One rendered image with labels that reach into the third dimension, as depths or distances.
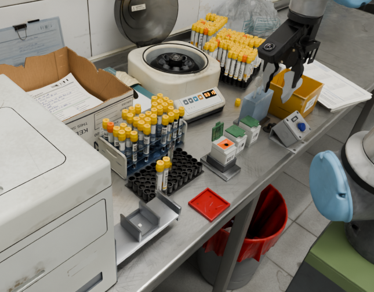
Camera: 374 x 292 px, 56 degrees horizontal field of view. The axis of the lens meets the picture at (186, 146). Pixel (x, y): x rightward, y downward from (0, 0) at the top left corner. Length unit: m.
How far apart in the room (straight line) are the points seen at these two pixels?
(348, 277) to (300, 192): 1.49
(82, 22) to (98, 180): 0.76
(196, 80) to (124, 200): 0.42
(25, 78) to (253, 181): 0.65
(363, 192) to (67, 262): 0.43
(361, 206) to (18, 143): 0.50
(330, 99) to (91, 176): 0.98
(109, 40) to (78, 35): 0.12
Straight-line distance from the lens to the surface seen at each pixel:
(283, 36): 0.82
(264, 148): 0.98
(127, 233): 0.69
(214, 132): 0.83
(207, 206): 0.79
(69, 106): 0.96
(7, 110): 0.54
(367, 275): 0.77
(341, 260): 0.76
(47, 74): 1.06
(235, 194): 0.83
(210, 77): 1.05
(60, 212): 0.44
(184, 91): 1.01
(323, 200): 0.63
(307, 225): 2.05
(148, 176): 0.81
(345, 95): 1.33
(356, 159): 0.58
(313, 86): 1.18
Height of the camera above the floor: 1.47
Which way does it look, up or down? 40 degrees down
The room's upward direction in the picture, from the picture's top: 8 degrees clockwise
